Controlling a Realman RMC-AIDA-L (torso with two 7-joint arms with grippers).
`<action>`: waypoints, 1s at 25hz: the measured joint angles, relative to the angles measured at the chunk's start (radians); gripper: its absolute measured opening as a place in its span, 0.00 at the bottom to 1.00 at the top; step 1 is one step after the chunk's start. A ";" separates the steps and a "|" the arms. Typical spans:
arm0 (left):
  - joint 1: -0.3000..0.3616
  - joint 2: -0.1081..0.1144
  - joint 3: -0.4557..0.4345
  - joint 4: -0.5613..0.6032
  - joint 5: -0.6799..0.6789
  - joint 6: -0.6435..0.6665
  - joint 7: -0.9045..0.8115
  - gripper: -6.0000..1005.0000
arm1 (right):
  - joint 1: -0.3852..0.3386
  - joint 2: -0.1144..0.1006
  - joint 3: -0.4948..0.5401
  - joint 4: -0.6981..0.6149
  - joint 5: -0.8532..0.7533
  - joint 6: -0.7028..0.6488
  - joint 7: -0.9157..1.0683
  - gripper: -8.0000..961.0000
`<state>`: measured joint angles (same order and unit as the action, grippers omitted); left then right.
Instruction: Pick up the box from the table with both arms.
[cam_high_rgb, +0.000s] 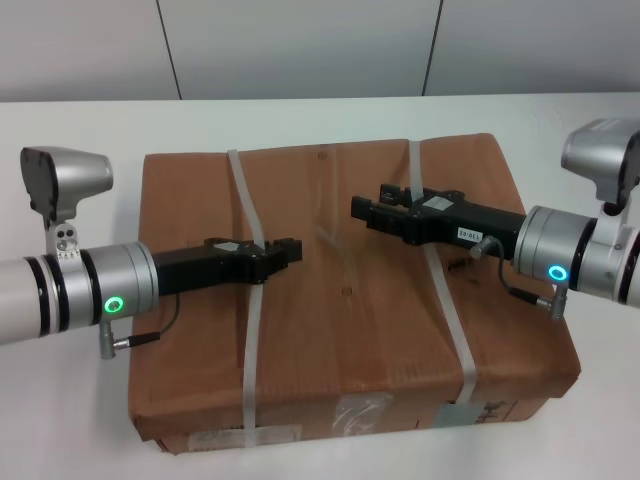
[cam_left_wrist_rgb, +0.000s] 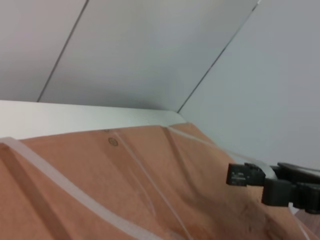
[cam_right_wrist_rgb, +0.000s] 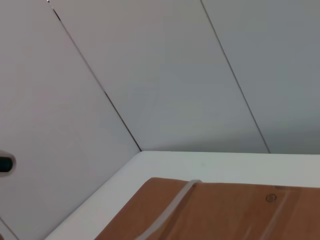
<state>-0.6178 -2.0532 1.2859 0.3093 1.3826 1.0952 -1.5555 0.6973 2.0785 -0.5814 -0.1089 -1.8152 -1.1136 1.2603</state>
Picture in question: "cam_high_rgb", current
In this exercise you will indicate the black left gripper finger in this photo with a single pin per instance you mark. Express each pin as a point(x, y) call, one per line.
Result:
point(295, 257)
point(290, 245)

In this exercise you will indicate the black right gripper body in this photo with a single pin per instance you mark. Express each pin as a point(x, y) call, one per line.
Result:
point(450, 225)

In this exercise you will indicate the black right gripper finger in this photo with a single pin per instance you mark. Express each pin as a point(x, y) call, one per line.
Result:
point(395, 194)
point(380, 215)

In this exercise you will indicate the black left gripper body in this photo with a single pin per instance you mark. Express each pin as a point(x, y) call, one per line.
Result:
point(200, 267)

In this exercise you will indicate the brown cardboard box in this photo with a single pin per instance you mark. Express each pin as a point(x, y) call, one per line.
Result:
point(360, 310)

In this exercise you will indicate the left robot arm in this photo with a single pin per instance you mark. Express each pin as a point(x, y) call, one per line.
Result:
point(60, 292)

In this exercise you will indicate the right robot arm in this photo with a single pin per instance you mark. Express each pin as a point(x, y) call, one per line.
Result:
point(595, 260)

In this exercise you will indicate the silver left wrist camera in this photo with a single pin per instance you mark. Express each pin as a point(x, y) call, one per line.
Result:
point(75, 172)

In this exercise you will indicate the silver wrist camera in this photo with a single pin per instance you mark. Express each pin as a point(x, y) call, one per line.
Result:
point(75, 172)
point(595, 150)

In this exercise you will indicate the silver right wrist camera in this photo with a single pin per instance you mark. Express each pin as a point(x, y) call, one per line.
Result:
point(595, 150)

